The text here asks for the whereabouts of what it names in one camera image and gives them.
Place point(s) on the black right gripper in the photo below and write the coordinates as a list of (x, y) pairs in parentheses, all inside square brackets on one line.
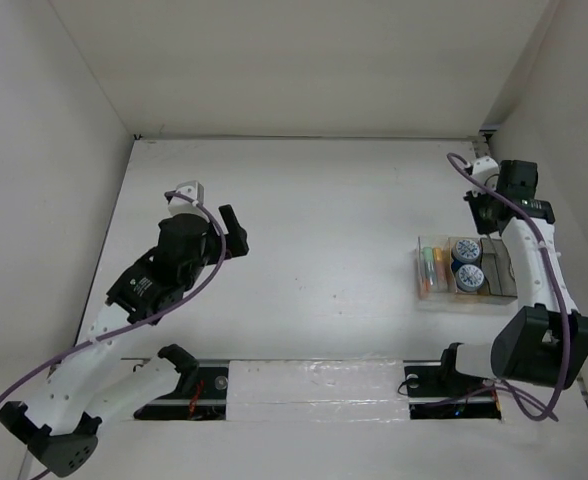
[(482, 227)]

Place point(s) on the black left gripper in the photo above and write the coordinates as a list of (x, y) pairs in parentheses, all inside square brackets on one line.
[(235, 231)]

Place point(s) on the blue white round jar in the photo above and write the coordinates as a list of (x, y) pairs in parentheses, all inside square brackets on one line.
[(469, 278), (466, 251)]

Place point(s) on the pink highlighter yellow cap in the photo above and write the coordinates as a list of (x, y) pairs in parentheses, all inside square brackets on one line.
[(439, 266)]

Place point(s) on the orange highlighter grey cap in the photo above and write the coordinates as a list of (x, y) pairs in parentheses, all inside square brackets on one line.
[(422, 279)]

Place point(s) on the green highlighter clear cap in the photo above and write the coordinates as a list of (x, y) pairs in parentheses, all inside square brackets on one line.
[(428, 256)]

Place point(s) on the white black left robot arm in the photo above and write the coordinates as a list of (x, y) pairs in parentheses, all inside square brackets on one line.
[(61, 423)]

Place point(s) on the smoked grey plastic tray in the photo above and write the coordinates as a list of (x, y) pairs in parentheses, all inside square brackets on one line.
[(496, 265)]

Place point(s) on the clear plastic tray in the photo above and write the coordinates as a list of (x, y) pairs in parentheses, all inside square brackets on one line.
[(445, 243)]

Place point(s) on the wooden tray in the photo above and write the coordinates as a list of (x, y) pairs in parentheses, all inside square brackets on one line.
[(468, 298)]

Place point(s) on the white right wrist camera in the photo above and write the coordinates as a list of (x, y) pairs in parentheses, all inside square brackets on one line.
[(485, 171)]

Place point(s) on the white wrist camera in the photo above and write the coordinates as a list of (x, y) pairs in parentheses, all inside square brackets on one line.
[(186, 196), (485, 171)]

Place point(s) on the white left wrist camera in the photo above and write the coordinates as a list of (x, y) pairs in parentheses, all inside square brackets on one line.
[(186, 196)]

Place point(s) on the aluminium side rail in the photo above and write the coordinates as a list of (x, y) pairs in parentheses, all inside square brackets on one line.
[(484, 145)]

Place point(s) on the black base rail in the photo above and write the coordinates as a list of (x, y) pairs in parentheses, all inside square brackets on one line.
[(205, 399)]

